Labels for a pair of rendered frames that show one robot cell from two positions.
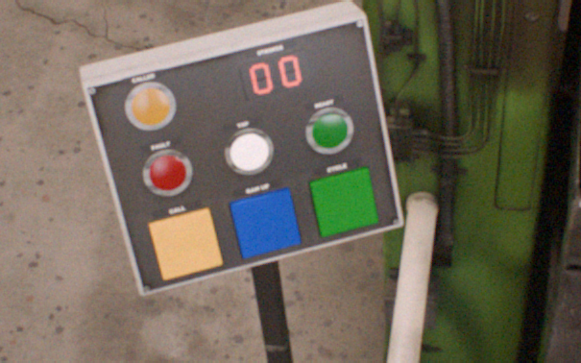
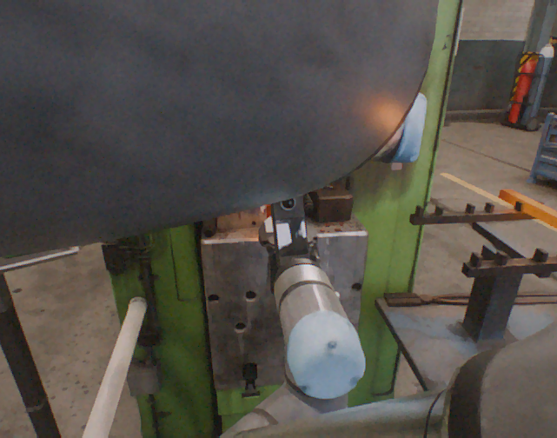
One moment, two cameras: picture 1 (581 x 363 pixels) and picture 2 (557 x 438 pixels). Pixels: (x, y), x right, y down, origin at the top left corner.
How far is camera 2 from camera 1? 1.01 m
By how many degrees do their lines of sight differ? 32
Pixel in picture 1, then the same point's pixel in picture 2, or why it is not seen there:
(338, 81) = not seen: hidden behind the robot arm
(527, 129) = (184, 240)
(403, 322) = (114, 361)
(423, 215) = (136, 307)
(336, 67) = not seen: hidden behind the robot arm
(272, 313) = (23, 375)
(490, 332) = (195, 394)
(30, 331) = not seen: outside the picture
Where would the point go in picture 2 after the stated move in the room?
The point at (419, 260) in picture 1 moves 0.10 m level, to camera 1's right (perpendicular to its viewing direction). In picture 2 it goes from (129, 328) to (169, 318)
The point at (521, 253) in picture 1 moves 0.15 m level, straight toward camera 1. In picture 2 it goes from (200, 330) to (194, 368)
